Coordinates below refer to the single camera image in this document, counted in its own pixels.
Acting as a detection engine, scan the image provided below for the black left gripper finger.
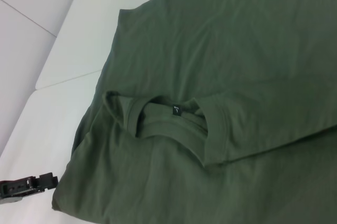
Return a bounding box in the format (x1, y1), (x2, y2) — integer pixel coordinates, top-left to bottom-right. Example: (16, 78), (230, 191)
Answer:
(0, 171), (60, 199)
(0, 194), (25, 206)

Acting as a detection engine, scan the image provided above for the dark green printed t-shirt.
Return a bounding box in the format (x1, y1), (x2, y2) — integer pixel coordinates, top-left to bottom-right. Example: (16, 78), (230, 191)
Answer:
(51, 0), (337, 224)

